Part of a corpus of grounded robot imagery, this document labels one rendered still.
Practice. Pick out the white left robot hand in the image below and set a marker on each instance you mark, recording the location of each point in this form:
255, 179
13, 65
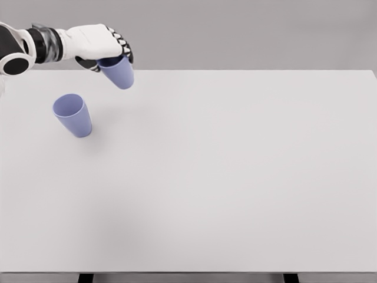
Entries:
94, 41

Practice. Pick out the lavender blue plastic cup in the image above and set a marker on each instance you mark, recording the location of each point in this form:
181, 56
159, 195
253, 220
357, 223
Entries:
73, 116
119, 73

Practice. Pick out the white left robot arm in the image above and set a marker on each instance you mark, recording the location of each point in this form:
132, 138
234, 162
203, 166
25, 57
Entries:
35, 44

